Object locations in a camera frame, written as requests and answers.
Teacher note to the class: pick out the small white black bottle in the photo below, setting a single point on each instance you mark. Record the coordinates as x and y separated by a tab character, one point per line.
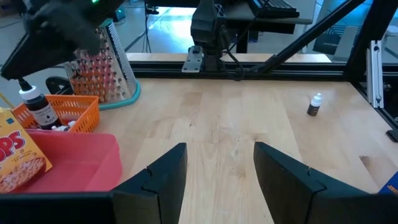
42	109

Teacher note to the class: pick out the black keyboard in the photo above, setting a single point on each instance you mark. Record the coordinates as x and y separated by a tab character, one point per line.
273	7

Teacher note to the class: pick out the teal-trimmed metal box grater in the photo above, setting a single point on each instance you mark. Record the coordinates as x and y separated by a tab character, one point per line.
105	77

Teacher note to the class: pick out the black table edge clamp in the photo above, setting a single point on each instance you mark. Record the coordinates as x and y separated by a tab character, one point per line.
393	135

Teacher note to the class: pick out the silver aluminium bracket bar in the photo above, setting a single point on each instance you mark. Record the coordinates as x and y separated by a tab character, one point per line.
375	77

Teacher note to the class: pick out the small white-capped dropper bottle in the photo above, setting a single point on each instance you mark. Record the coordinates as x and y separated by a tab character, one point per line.
314	107

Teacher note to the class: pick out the pink plastic bin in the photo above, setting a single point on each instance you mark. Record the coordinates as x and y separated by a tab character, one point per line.
81	161

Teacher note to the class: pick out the black aluminium table frame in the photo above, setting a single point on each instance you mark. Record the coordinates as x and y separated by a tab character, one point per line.
295	71

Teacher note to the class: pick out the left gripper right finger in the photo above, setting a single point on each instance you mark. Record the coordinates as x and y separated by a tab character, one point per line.
286	186

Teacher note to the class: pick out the blue Frosted Flakes cereal box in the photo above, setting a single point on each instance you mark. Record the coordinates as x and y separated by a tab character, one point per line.
390	186

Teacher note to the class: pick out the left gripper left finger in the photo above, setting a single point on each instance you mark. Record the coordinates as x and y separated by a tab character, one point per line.
161	186

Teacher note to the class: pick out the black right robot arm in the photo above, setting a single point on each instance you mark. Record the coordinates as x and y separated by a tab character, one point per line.
208	25

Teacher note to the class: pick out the orange plastic basket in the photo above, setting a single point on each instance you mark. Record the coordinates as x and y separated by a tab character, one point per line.
81	112

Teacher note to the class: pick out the yellow Corn Pops cereal box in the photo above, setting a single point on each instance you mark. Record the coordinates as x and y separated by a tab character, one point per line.
18	155

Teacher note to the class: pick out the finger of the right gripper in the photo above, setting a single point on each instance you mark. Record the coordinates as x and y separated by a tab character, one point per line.
46	49

